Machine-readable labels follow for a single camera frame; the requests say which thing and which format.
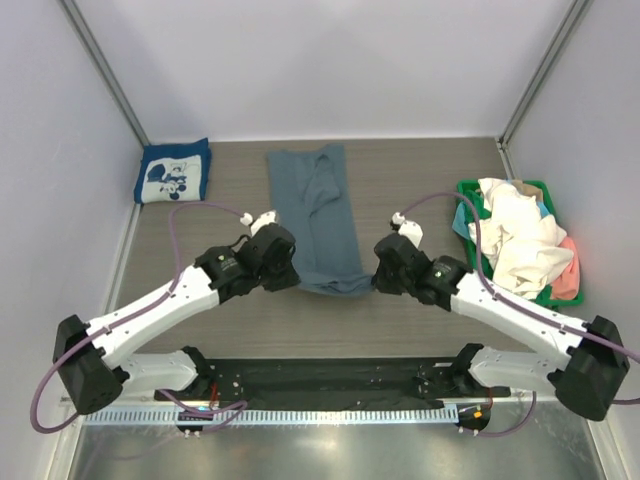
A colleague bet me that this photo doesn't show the grey-blue t shirt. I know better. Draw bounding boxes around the grey-blue t shirt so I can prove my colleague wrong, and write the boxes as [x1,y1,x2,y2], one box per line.
[267,144,372,297]

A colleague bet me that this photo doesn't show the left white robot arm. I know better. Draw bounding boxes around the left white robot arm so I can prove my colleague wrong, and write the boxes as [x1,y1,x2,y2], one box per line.
[53,223,299,415]

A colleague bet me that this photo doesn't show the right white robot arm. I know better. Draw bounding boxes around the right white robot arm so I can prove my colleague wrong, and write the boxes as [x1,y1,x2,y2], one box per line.
[373,232,631,421]

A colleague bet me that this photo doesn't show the green plastic bin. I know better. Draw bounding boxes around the green plastic bin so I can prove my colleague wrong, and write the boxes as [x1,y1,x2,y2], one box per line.
[452,177,583,309]

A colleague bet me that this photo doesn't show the white t shirt in bin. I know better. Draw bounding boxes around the white t shirt in bin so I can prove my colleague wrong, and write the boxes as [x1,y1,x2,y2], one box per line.
[469,178,573,300]

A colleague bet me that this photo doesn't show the folded blue printed t shirt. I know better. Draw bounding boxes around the folded blue printed t shirt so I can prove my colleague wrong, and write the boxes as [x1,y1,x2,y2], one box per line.
[133,138,212,205]

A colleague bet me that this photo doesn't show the pink t shirt in bin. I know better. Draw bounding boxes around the pink t shirt in bin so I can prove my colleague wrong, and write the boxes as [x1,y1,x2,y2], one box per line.
[550,236,580,301]

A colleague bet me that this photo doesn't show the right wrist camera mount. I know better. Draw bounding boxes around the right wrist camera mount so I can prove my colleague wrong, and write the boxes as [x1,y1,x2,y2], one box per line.
[390,212,423,248]

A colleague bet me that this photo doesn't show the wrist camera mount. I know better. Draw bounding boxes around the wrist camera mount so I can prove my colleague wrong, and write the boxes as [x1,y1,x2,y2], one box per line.
[240,210,278,237]
[390,212,423,248]

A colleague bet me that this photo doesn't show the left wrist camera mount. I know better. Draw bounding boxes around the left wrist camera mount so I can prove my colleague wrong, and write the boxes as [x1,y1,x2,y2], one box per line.
[240,210,278,237]

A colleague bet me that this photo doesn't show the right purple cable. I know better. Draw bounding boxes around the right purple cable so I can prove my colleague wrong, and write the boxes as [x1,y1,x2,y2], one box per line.
[399,191,640,439]

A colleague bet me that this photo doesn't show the purple cable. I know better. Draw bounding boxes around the purple cable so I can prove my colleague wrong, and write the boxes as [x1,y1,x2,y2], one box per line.
[30,202,251,436]
[399,191,640,439]

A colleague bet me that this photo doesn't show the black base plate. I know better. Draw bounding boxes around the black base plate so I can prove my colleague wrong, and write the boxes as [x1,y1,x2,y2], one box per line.
[174,357,511,411]

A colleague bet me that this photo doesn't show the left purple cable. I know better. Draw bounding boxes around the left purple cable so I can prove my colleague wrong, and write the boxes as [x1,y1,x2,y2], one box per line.
[30,202,251,436]

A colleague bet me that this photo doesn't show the slotted cable duct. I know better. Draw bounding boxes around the slotted cable duct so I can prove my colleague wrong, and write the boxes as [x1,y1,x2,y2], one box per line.
[84,404,459,427]

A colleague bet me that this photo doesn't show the left aluminium frame post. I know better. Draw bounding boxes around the left aluminium frame post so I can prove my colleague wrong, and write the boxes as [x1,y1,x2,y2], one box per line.
[56,0,149,146]

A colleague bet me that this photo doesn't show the aluminium frame post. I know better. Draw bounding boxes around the aluminium frame post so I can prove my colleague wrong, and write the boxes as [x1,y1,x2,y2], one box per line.
[497,0,592,150]
[56,0,149,146]

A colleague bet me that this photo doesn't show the right aluminium frame post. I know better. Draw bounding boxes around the right aluminium frame post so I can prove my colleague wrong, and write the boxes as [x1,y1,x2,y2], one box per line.
[497,0,592,150]

